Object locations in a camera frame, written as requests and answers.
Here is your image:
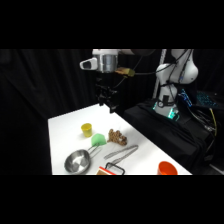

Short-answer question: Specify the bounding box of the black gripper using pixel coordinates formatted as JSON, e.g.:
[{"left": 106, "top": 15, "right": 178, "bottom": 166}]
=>
[{"left": 94, "top": 75, "right": 120, "bottom": 114}]

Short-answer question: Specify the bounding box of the yellow plastic cup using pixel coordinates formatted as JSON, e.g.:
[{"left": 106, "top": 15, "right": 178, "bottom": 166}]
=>
[{"left": 80, "top": 122, "right": 94, "bottom": 138}]

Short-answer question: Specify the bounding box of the brown plush toy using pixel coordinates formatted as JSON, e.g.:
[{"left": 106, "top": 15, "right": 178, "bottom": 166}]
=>
[{"left": 107, "top": 128, "right": 129, "bottom": 147}]

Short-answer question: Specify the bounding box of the black curtain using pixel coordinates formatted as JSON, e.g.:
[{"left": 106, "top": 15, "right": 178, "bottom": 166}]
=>
[{"left": 0, "top": 49, "right": 224, "bottom": 176}]

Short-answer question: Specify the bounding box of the silver metal bowl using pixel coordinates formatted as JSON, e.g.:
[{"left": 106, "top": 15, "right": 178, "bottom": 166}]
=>
[{"left": 63, "top": 145, "right": 103, "bottom": 175}]

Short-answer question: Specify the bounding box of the green base light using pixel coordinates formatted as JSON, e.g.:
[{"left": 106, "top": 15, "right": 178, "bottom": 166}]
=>
[{"left": 152, "top": 101, "right": 181, "bottom": 122}]

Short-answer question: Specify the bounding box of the black robot stand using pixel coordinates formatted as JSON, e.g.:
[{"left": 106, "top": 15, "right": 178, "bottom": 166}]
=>
[{"left": 122, "top": 98, "right": 218, "bottom": 176}]

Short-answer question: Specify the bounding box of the orange plastic bowl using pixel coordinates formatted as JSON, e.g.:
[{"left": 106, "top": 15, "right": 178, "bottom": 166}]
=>
[{"left": 157, "top": 160, "right": 179, "bottom": 176}]

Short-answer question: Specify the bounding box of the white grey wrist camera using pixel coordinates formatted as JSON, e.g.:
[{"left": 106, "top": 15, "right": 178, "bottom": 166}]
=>
[{"left": 79, "top": 57, "right": 100, "bottom": 71}]

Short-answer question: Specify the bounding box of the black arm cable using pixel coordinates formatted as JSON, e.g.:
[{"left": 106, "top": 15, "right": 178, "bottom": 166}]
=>
[{"left": 114, "top": 49, "right": 194, "bottom": 88}]

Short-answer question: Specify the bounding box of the blue cable bundle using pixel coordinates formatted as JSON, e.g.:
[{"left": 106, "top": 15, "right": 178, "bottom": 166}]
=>
[{"left": 177, "top": 88, "right": 194, "bottom": 108}]

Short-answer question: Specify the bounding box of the yellow cable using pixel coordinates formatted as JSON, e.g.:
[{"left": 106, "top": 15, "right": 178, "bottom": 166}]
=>
[{"left": 209, "top": 108, "right": 218, "bottom": 138}]

